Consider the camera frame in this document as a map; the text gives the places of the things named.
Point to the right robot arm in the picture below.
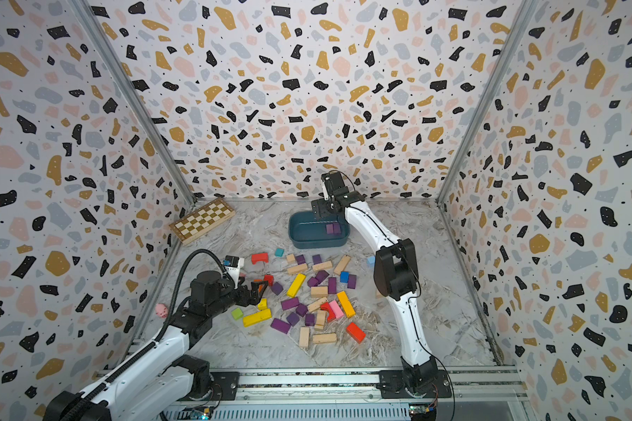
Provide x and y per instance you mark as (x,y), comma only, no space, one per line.
(395,274)

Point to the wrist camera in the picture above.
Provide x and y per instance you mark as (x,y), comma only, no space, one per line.
(233,266)
(333,184)

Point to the teal plastic storage bin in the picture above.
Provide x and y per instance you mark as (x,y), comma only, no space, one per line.
(305,232)

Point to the purple cube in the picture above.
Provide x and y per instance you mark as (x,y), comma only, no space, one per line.
(277,288)

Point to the pink pig toy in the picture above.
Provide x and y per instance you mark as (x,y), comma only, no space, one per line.
(161,310)

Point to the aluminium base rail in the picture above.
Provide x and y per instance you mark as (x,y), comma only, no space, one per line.
(458,393)

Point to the purple wedge block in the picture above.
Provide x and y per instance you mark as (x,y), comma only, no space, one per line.
(352,281)

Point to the wooden chessboard box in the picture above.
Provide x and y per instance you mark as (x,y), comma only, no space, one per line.
(202,220)

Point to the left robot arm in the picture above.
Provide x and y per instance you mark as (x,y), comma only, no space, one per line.
(162,371)

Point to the red rectangular block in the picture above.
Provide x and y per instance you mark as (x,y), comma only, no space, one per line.
(355,332)

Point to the natural wood long block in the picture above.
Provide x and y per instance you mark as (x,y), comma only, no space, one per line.
(342,264)

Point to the yellow flat block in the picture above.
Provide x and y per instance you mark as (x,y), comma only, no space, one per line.
(256,318)

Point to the green small block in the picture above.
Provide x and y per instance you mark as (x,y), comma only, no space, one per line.
(237,313)

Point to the purple flat block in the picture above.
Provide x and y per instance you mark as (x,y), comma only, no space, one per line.
(280,326)

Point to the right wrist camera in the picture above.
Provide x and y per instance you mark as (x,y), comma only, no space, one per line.
(333,184)

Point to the red curved arch block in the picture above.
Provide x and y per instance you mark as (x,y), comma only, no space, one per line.
(328,309)

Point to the amber yellow long block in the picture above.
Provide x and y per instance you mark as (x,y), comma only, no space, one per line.
(346,304)

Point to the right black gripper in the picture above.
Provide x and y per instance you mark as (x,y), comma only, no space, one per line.
(321,212)

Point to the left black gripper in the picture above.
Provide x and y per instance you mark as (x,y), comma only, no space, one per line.
(254,296)

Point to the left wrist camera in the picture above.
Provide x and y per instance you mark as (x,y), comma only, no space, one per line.
(233,266)

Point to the pink long block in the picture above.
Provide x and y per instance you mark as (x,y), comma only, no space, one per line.
(336,310)

